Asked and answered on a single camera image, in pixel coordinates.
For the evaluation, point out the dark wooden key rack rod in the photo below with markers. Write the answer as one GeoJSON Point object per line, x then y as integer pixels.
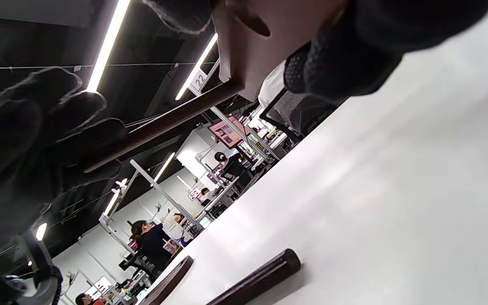
{"type": "Point", "coordinates": [163, 123]}
{"type": "Point", "coordinates": [261, 279]}

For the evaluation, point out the pink display screen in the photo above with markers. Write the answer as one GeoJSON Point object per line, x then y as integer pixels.
{"type": "Point", "coordinates": [227, 132]}

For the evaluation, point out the ceiling light strip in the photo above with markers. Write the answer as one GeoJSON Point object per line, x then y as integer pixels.
{"type": "Point", "coordinates": [108, 42]}
{"type": "Point", "coordinates": [163, 168]}
{"type": "Point", "coordinates": [197, 65]}

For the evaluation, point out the wooden key rack hook bar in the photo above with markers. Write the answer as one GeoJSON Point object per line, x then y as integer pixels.
{"type": "Point", "coordinates": [261, 55]}

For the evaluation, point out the person's left hand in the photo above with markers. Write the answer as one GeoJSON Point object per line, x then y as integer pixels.
{"type": "Point", "coordinates": [23, 140]}

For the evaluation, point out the aluminium workstation frame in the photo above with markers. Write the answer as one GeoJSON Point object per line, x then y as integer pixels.
{"type": "Point", "coordinates": [159, 190]}

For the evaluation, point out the white hanging sign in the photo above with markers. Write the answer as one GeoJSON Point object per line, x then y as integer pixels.
{"type": "Point", "coordinates": [198, 80]}

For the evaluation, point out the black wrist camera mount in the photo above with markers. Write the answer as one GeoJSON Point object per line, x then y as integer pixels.
{"type": "Point", "coordinates": [42, 262]}

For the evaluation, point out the person's right hand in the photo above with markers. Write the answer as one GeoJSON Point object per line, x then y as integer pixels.
{"type": "Point", "coordinates": [375, 38]}

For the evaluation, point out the black mesh office chair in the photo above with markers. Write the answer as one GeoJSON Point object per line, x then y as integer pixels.
{"type": "Point", "coordinates": [288, 112]}

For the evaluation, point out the brown wooden key rack base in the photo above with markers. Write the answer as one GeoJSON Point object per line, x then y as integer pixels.
{"type": "Point", "coordinates": [167, 281]}

